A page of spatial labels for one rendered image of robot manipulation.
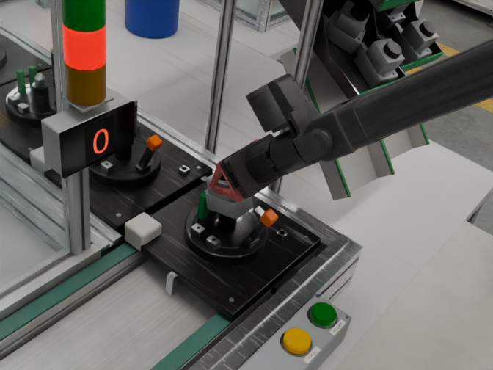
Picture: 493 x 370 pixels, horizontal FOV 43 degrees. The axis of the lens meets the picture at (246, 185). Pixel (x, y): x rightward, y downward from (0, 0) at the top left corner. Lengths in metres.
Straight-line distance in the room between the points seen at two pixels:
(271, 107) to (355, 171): 0.39
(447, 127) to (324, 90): 2.36
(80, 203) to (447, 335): 0.67
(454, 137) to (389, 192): 2.03
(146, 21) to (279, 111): 1.05
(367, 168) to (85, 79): 0.62
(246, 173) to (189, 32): 1.07
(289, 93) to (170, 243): 0.35
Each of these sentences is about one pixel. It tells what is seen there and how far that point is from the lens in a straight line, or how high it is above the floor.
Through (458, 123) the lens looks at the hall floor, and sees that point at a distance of 3.57.
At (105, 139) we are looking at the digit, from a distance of 0.85.
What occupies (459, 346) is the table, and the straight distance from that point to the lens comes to 1.17.
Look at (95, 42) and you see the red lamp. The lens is 0.77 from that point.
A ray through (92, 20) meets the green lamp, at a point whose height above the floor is 1.38.
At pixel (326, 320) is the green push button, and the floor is 0.97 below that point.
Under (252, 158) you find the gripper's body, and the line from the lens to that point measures 0.89.
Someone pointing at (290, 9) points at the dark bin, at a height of 1.28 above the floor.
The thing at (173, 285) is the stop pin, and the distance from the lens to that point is 1.00.
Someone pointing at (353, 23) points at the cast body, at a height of 1.29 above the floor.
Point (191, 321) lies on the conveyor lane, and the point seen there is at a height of 0.92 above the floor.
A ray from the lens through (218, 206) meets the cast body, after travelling 0.99.
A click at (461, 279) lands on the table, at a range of 1.29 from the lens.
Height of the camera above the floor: 1.70
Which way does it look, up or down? 39 degrees down
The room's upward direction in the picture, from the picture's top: 10 degrees clockwise
